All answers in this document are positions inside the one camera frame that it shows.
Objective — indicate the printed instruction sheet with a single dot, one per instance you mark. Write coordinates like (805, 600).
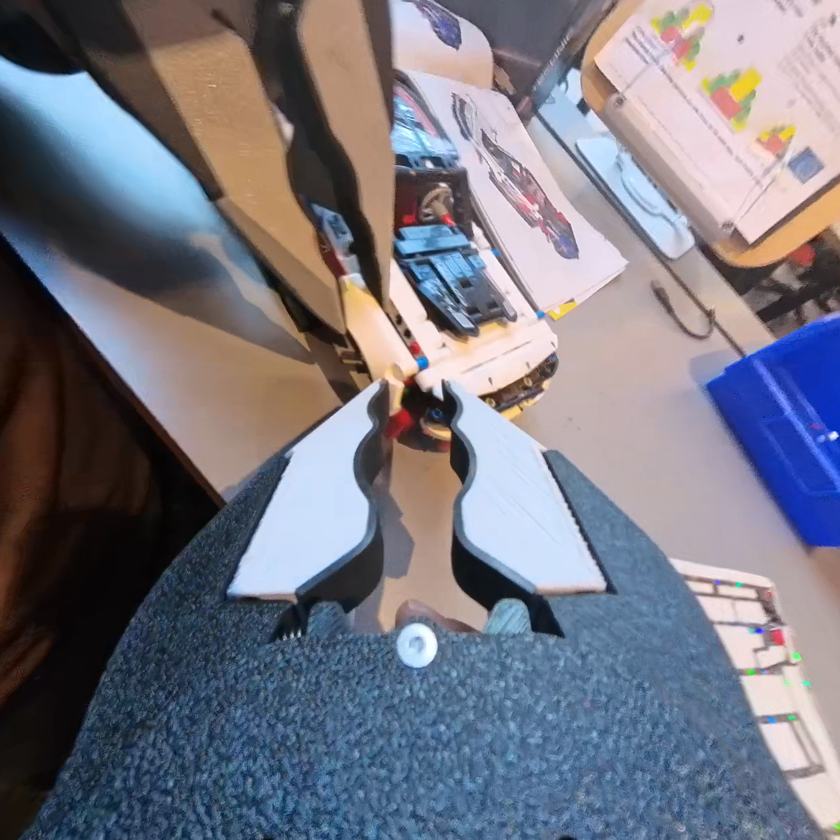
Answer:
(754, 131)

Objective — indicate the open instruction booklet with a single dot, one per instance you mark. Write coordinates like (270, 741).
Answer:
(558, 262)

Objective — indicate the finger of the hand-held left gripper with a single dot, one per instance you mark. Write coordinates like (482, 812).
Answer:
(361, 98)
(229, 118)

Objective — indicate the blue plastic bin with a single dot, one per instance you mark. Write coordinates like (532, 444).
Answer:
(787, 426)

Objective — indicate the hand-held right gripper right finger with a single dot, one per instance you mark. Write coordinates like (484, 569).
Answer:
(518, 512)

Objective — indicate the holographic sticker sheet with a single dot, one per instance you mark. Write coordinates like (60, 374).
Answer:
(774, 709)

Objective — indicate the black toy box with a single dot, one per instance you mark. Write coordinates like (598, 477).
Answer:
(544, 46)

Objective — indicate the toy brick race car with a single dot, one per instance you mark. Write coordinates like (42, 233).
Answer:
(492, 348)

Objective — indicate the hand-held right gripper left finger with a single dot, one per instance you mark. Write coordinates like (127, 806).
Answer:
(308, 518)

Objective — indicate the yellow paper leaflet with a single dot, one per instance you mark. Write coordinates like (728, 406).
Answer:
(563, 310)

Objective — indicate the tan wooden board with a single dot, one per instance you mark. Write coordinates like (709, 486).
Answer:
(774, 253)

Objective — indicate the white curved brick piece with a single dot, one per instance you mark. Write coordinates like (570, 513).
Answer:
(367, 321)

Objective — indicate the person's torso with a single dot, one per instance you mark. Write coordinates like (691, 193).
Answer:
(79, 525)

